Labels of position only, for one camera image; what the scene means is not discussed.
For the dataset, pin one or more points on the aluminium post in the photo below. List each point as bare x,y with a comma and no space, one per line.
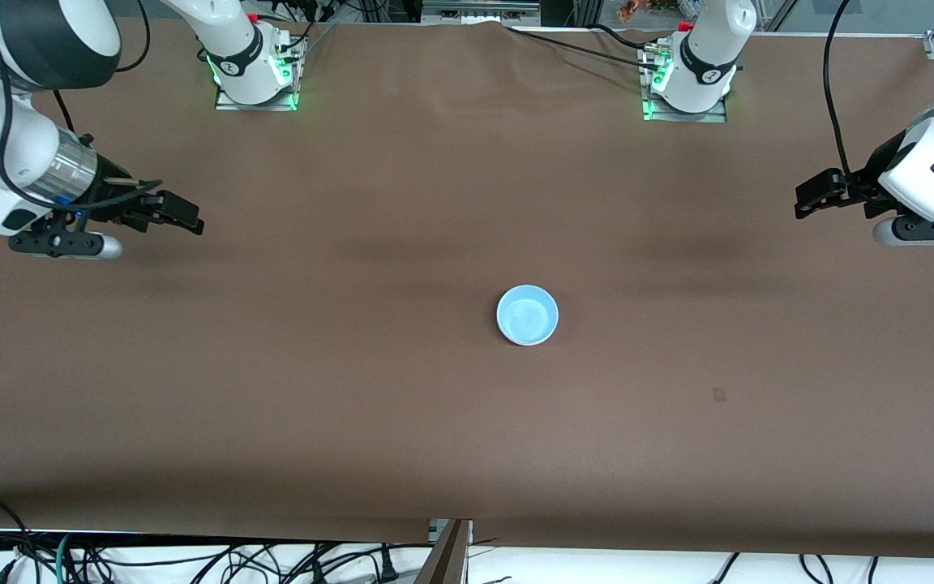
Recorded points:
444,560

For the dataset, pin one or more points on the black power plug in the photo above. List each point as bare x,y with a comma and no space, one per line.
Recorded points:
387,564

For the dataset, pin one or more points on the orange colourful object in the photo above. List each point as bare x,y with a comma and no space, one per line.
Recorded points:
633,10

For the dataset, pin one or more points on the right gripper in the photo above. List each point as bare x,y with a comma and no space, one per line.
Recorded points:
117,200

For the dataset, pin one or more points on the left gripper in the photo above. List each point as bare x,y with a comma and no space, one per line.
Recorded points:
863,182

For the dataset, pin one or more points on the grey aluminium frame rail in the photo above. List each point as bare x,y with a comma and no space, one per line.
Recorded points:
479,10

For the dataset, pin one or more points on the brown table cover sheet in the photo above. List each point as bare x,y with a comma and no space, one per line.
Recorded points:
434,203

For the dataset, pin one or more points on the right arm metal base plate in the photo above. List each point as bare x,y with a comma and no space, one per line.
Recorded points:
228,104

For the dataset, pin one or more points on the light blue bowl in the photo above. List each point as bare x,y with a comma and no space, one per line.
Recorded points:
527,316

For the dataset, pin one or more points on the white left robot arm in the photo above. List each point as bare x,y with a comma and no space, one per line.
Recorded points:
706,49

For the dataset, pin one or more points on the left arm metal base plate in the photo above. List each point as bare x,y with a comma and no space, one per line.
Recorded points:
714,116

